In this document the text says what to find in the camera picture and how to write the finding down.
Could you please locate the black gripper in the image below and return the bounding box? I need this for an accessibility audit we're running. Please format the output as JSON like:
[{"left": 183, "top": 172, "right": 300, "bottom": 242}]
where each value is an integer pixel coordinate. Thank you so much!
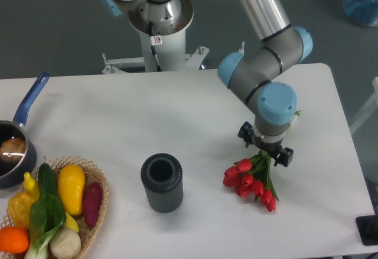
[{"left": 237, "top": 122, "right": 294, "bottom": 167}]

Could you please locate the red tulip bouquet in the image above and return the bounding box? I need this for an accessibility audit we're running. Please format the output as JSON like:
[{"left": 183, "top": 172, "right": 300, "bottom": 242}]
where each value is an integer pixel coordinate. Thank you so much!
[{"left": 223, "top": 150, "right": 279, "bottom": 212}]

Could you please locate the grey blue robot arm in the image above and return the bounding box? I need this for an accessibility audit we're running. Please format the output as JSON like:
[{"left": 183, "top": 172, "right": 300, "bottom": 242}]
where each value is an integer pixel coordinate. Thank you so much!
[{"left": 102, "top": 0, "right": 312, "bottom": 166}]

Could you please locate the dark grey ribbed vase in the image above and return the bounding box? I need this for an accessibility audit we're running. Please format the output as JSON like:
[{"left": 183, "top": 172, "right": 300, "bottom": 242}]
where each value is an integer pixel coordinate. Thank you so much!
[{"left": 141, "top": 153, "right": 184, "bottom": 213}]

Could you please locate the black device at edge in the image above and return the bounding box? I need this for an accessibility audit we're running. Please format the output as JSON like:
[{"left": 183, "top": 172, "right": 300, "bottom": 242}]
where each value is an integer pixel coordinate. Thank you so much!
[{"left": 356, "top": 215, "right": 377, "bottom": 246}]

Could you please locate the blue translucent container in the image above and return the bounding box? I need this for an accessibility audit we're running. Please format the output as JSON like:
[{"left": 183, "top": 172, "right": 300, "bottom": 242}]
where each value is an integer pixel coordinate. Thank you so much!
[{"left": 343, "top": 0, "right": 377, "bottom": 27}]

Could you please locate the purple sweet potato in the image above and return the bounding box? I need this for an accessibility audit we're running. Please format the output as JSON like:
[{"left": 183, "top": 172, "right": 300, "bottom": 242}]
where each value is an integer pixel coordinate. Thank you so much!
[{"left": 83, "top": 182, "right": 103, "bottom": 228}]

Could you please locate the yellow banana piece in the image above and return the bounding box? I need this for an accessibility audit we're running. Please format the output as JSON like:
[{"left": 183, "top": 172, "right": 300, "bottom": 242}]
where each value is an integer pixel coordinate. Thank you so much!
[{"left": 63, "top": 212, "right": 80, "bottom": 233}]

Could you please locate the green cucumber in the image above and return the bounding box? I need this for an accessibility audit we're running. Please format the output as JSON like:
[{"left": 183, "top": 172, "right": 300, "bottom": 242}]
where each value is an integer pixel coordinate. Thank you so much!
[{"left": 37, "top": 162, "right": 60, "bottom": 200}]

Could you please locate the beige garlic bulb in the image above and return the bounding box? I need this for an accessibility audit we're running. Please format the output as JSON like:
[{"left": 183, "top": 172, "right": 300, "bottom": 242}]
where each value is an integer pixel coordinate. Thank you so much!
[{"left": 50, "top": 228, "right": 81, "bottom": 259}]

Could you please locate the green bok choy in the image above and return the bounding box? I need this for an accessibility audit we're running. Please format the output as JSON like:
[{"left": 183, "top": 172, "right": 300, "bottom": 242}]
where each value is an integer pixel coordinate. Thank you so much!
[{"left": 25, "top": 193, "right": 66, "bottom": 258}]

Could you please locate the small yellow pepper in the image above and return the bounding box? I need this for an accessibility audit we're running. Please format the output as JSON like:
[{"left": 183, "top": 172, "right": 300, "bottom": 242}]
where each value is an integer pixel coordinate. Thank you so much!
[{"left": 24, "top": 172, "right": 40, "bottom": 200}]

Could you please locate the yellow bell pepper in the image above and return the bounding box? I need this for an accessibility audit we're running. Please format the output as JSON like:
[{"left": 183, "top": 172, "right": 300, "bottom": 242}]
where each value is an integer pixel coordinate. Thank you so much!
[{"left": 8, "top": 192, "right": 35, "bottom": 230}]

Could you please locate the brown meat patty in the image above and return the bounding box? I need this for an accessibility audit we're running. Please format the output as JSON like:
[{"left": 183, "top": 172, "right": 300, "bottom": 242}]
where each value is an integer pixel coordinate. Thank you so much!
[{"left": 1, "top": 137, "right": 26, "bottom": 163}]

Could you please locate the orange fruit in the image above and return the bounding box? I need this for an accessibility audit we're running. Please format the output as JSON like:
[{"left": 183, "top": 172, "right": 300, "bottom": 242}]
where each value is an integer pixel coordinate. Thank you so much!
[{"left": 1, "top": 227, "right": 30, "bottom": 254}]

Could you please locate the white frame at right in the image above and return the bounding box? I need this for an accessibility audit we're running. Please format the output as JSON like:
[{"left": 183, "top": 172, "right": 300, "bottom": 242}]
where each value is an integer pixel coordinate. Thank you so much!
[{"left": 349, "top": 77, "right": 377, "bottom": 135}]

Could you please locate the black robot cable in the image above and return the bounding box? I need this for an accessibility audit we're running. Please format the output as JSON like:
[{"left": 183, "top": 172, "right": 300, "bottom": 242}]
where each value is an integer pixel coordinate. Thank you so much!
[{"left": 148, "top": 20, "right": 162, "bottom": 72}]

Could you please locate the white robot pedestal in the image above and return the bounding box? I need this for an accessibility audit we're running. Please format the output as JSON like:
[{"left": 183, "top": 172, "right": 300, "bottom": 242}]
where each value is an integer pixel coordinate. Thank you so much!
[{"left": 102, "top": 0, "right": 210, "bottom": 74}]

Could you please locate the blue handled saucepan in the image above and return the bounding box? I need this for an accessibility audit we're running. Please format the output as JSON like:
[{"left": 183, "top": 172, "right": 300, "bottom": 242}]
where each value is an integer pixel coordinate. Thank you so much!
[{"left": 1, "top": 73, "right": 50, "bottom": 189}]

